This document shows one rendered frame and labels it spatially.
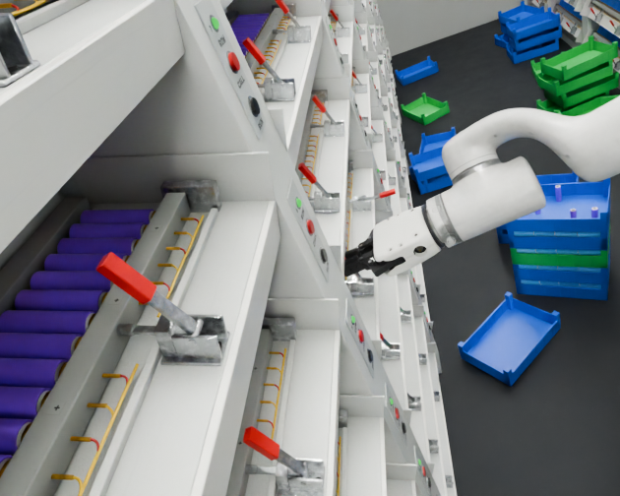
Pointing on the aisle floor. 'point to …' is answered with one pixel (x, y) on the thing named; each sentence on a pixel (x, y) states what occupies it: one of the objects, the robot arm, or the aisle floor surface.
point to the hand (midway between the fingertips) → (351, 262)
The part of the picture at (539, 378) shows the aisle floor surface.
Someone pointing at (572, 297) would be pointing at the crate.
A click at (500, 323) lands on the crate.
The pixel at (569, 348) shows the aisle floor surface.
